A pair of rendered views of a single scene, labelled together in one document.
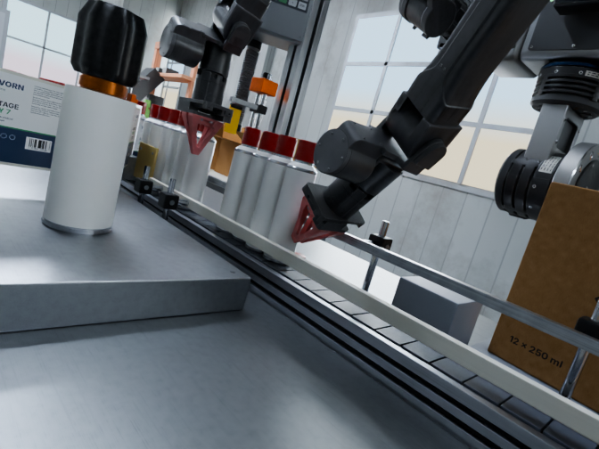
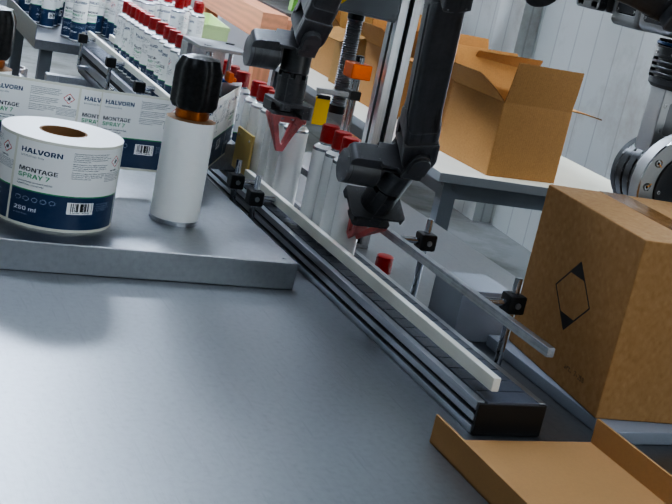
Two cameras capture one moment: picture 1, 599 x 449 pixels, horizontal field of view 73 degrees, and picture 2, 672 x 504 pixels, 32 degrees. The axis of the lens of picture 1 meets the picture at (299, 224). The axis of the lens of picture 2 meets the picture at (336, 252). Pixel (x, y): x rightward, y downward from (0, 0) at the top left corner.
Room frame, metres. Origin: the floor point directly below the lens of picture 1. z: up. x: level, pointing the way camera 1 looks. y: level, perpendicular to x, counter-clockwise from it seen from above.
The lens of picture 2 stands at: (-1.28, -0.70, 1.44)
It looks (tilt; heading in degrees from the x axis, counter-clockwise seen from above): 15 degrees down; 20
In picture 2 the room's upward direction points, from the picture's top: 12 degrees clockwise
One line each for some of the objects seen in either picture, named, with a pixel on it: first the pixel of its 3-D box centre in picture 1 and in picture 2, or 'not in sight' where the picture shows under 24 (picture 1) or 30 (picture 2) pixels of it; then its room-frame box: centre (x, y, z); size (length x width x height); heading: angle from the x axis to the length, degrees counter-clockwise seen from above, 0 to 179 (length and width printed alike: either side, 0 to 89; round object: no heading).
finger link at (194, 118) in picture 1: (197, 129); (281, 125); (0.80, 0.24, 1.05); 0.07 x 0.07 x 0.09; 46
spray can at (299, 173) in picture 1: (292, 201); (351, 200); (0.67, 0.02, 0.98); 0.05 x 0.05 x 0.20
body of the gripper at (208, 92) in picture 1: (208, 93); (290, 90); (0.79, 0.23, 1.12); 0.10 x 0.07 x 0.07; 46
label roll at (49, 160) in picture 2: not in sight; (57, 173); (0.37, 0.43, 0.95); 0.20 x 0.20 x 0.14
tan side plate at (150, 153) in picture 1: (144, 162); (242, 151); (1.00, 0.41, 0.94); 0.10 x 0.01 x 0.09; 46
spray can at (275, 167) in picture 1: (273, 193); (340, 192); (0.70, 0.06, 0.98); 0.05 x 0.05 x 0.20
